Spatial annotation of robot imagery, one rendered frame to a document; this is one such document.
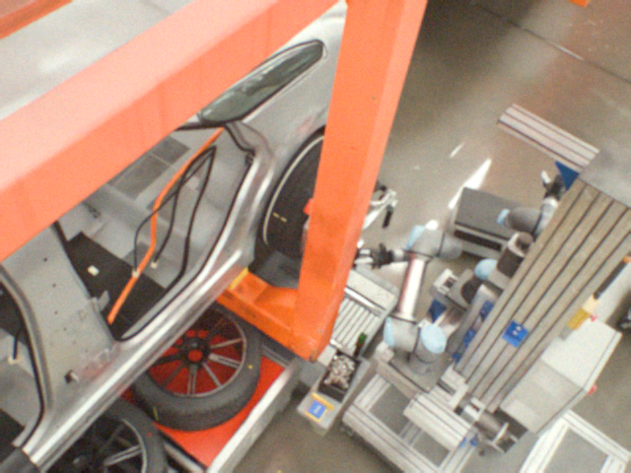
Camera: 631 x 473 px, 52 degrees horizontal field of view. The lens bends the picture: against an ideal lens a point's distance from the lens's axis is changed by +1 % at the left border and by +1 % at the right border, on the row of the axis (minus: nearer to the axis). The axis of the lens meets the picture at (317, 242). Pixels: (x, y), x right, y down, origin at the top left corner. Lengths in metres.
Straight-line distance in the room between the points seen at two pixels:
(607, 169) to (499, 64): 4.07
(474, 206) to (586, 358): 1.80
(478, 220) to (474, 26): 2.78
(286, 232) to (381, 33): 1.54
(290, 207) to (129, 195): 0.76
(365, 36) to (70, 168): 1.07
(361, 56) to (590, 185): 0.81
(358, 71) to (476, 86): 4.02
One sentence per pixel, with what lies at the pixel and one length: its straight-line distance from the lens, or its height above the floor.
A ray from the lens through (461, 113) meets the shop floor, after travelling 5.53.
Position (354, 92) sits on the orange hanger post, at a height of 2.17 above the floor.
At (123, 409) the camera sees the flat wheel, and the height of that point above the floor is 0.50.
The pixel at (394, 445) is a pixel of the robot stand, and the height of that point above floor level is 0.23.
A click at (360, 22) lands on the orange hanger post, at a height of 2.39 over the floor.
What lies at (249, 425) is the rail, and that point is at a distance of 3.20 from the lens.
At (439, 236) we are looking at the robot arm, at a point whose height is 1.28.
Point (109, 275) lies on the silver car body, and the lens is 3.15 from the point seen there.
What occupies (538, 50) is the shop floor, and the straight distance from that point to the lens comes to 6.56.
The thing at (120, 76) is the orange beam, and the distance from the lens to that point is 1.02.
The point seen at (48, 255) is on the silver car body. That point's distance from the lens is 2.06.
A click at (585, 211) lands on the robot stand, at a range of 2.22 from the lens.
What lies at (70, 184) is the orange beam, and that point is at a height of 2.66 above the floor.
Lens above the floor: 3.36
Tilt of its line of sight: 52 degrees down
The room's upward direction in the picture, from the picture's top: 11 degrees clockwise
